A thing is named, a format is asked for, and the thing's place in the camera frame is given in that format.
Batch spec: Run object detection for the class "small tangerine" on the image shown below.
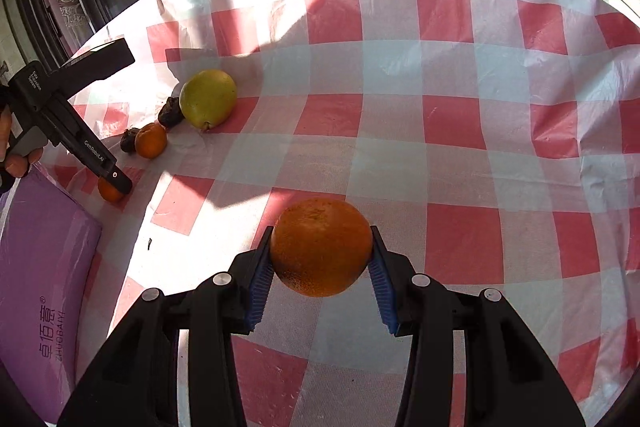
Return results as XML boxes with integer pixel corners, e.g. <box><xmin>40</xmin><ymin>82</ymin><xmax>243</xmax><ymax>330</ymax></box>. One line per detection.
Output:
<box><xmin>135</xmin><ymin>122</ymin><xmax>168</xmax><ymax>159</ymax></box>
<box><xmin>97</xmin><ymin>177</ymin><xmax>126</xmax><ymax>203</ymax></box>

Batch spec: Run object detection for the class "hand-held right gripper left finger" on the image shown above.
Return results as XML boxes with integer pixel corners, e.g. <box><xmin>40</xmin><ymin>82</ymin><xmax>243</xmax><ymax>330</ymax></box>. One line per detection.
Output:
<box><xmin>56</xmin><ymin>226</ymin><xmax>275</xmax><ymax>427</ymax></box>

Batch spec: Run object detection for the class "red white checked tablecloth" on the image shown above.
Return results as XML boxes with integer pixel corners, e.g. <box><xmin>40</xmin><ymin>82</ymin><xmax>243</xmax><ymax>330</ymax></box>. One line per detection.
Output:
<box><xmin>47</xmin><ymin>0</ymin><xmax>640</xmax><ymax>427</ymax></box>

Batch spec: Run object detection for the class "yellow pear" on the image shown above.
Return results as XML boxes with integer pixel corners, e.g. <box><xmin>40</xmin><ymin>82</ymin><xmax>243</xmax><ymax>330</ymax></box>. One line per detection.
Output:
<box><xmin>179</xmin><ymin>69</ymin><xmax>238</xmax><ymax>132</ymax></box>

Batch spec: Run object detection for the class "dark wrinkled fruit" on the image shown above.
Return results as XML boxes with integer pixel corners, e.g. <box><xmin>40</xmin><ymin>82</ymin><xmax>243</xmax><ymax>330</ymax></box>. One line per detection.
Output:
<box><xmin>158</xmin><ymin>96</ymin><xmax>185</xmax><ymax>129</ymax></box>
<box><xmin>120</xmin><ymin>128</ymin><xmax>142</xmax><ymax>154</ymax></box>

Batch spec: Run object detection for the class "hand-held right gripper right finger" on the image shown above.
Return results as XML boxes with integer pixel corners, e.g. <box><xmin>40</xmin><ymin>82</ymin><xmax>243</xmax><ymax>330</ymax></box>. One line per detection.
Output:
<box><xmin>369</xmin><ymin>225</ymin><xmax>587</xmax><ymax>427</ymax></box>

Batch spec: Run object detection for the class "large orange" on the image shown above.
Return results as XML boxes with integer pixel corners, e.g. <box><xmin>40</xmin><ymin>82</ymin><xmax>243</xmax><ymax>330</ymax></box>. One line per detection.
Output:
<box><xmin>270</xmin><ymin>198</ymin><xmax>374</xmax><ymax>298</ymax></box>

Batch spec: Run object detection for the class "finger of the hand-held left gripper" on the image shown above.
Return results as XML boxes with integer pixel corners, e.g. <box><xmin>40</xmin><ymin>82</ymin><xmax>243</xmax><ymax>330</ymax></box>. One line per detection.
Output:
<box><xmin>54</xmin><ymin>37</ymin><xmax>136</xmax><ymax>102</ymax></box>
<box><xmin>44</xmin><ymin>101</ymin><xmax>134</xmax><ymax>196</ymax></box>

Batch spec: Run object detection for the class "purple plastic packet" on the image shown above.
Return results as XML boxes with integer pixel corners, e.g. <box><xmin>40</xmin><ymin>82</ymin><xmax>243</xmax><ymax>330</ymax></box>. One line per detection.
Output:
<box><xmin>0</xmin><ymin>164</ymin><xmax>103</xmax><ymax>425</ymax></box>

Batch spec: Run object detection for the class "person's left hand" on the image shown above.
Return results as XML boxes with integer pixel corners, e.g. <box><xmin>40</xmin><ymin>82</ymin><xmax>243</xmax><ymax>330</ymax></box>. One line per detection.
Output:
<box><xmin>0</xmin><ymin>104</ymin><xmax>46</xmax><ymax>180</ymax></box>

